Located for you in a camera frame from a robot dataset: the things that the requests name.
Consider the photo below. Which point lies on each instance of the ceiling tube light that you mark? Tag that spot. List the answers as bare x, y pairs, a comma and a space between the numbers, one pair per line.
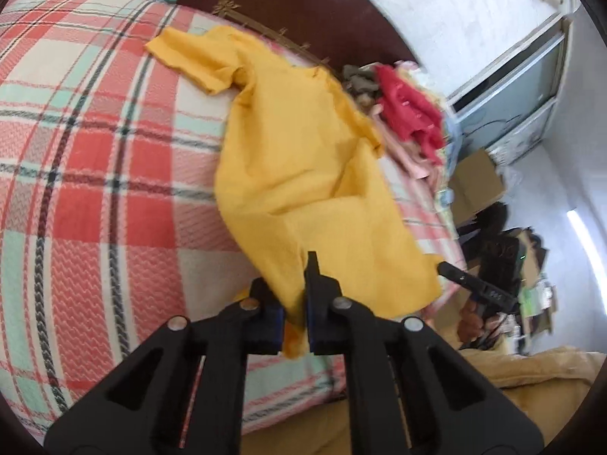
590, 249

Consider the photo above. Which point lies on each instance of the grey brown garment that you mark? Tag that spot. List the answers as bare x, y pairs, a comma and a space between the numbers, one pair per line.
361, 84

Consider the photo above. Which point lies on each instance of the right hand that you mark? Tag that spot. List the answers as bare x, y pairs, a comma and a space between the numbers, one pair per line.
470, 326

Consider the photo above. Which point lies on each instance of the dark brown wooden headboard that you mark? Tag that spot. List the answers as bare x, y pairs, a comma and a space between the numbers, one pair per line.
332, 33

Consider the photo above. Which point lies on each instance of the red garment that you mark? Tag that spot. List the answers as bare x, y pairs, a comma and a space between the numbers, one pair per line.
409, 113

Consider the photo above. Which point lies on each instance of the yellow t-shirt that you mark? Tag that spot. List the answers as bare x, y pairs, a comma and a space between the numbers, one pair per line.
299, 172

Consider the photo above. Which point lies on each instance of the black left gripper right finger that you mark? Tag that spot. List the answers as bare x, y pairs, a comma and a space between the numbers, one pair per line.
325, 333

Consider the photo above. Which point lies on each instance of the yellow jacket right sleeve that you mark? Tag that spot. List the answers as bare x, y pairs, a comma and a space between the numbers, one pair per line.
548, 387

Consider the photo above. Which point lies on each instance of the pink garment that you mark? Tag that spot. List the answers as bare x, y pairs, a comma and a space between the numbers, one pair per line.
408, 153

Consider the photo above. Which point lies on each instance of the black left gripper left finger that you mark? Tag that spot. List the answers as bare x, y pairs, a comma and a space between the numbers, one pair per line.
264, 323

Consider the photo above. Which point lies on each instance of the stacked cardboard boxes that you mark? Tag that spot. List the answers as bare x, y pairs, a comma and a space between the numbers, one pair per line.
479, 212

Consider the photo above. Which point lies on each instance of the red plaid bed sheet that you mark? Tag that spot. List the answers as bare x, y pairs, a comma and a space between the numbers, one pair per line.
109, 225

